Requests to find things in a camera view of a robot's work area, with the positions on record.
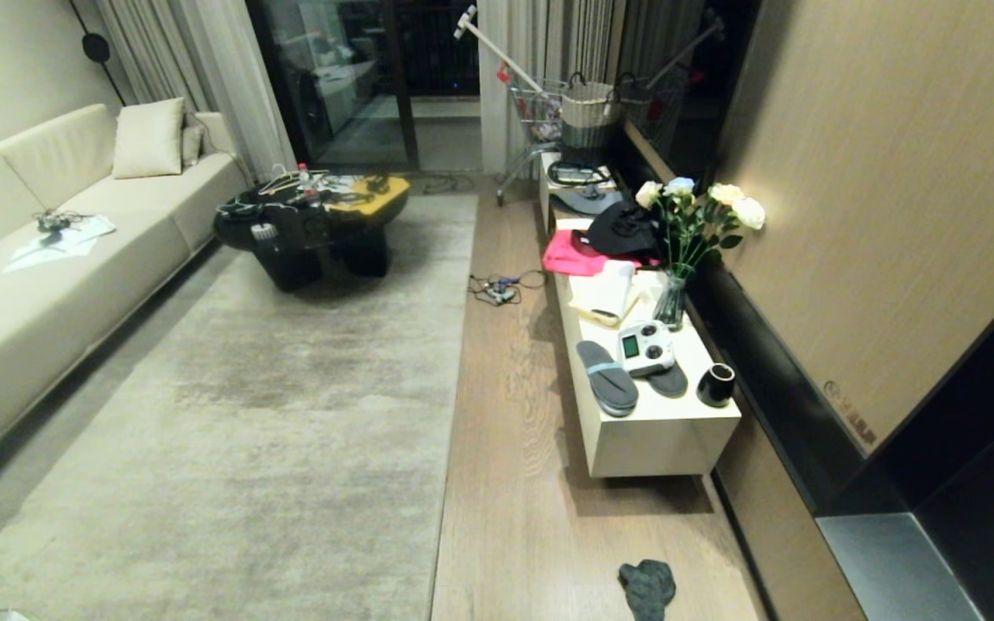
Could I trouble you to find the cream folded cloth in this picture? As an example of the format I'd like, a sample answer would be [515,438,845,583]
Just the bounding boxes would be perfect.
[568,260,646,329]

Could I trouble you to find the grey area rug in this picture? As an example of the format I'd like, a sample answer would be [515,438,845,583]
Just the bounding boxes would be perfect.
[0,193,480,621]

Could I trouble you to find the dark green cloth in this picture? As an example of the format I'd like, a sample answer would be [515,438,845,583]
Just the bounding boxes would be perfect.
[618,559,677,621]

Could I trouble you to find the black floor lamp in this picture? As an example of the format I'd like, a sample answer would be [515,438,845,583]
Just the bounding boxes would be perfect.
[68,0,129,108]

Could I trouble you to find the pink garment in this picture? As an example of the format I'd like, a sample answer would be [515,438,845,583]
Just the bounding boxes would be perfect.
[542,229,662,278]

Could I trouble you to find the grey slipper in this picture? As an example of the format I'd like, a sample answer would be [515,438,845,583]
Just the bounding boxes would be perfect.
[647,362,689,398]
[576,340,639,418]

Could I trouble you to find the black cap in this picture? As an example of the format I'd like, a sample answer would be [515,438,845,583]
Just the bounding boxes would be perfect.
[584,201,664,259]

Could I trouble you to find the white remote controller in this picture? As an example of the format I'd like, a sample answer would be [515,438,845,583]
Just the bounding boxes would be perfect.
[617,320,677,379]

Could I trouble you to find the yellow tray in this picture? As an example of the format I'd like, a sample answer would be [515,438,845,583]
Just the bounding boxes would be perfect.
[328,175,412,218]

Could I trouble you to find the glass vase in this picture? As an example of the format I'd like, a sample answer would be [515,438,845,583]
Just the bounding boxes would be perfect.
[652,263,696,332]

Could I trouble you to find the white low tv cabinet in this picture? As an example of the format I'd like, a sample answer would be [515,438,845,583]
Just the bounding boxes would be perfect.
[538,152,743,480]

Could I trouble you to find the metal shopping cart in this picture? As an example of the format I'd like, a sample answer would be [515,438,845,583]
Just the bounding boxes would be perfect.
[494,78,569,208]

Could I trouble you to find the black round coffee table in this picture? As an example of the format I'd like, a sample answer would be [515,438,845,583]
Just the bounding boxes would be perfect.
[213,175,412,292]

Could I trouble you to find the woven grey laundry basket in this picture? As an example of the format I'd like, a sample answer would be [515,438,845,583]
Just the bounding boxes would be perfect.
[559,72,620,154]

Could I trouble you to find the white rose bouquet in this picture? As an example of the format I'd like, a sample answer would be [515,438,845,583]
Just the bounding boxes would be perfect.
[634,177,766,279]

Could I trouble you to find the small shopping cart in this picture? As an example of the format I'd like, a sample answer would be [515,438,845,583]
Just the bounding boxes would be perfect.
[476,0,627,175]

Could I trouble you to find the black cup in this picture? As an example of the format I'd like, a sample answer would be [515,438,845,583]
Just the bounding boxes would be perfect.
[696,362,737,409]

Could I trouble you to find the white mop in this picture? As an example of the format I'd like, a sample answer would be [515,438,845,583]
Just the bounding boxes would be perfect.
[453,5,547,94]

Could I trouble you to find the sliding glass door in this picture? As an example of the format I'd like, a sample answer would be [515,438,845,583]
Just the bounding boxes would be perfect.
[245,0,482,172]

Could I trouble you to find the grey curtain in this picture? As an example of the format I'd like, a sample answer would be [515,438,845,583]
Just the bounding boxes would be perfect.
[97,0,298,180]

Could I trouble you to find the cream square cushion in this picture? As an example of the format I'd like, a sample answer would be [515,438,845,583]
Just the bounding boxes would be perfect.
[111,97,186,180]

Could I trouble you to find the white papers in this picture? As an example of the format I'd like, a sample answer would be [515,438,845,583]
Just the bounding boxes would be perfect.
[3,215,117,273]

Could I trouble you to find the cream leather sofa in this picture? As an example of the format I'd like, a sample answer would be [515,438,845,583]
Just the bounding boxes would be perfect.
[0,103,251,491]

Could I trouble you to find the tangled cables on floor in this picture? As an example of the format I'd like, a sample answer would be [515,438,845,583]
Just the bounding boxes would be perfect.
[468,270,548,307]

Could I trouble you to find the black tangled cable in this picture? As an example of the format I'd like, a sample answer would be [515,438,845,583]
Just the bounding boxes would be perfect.
[34,209,84,234]

